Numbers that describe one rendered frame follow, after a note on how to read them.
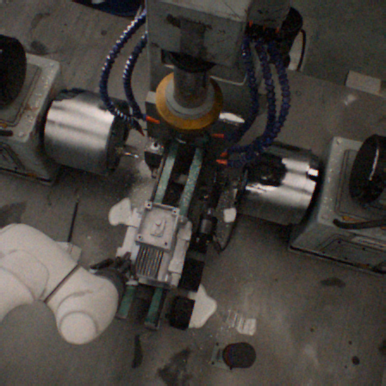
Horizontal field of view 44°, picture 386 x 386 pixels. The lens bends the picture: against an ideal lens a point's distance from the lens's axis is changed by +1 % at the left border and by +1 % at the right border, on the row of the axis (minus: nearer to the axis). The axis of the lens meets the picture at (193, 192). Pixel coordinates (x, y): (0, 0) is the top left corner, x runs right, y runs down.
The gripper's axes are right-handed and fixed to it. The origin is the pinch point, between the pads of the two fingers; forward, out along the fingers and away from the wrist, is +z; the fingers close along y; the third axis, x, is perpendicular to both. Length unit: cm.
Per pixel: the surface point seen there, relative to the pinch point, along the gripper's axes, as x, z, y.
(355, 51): -101, 188, -81
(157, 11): -61, -29, 1
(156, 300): 15.2, 14.2, -10.4
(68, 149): -23.5, 14.5, 26.6
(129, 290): 14.7, 14.4, -1.5
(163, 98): -45.4, 1.2, 0.5
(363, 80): -84, 174, -88
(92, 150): -25.3, 13.8, 19.3
